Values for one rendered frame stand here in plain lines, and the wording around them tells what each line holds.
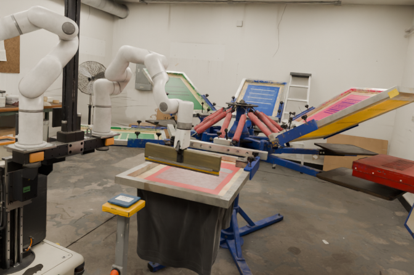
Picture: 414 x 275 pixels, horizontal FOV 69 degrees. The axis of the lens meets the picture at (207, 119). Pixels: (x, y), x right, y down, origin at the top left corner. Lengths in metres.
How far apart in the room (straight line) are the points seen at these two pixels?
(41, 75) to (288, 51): 5.07
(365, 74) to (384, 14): 1.02
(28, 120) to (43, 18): 0.43
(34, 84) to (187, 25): 5.36
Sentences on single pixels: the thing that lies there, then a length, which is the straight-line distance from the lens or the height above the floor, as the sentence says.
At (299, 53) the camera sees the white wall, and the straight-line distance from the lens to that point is 6.01.
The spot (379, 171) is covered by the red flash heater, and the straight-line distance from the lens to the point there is 1.95.
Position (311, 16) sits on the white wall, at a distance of 6.11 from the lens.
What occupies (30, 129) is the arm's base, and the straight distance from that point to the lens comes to 1.53.
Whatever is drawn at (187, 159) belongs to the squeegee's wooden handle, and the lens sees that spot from 1.52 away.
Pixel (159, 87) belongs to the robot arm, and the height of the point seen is 1.44.
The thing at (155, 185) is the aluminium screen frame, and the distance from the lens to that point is 1.49.
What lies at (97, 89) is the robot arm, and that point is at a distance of 1.80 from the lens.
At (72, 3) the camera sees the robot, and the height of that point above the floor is 1.80.
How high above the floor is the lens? 1.50
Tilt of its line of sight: 8 degrees down
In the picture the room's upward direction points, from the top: 5 degrees clockwise
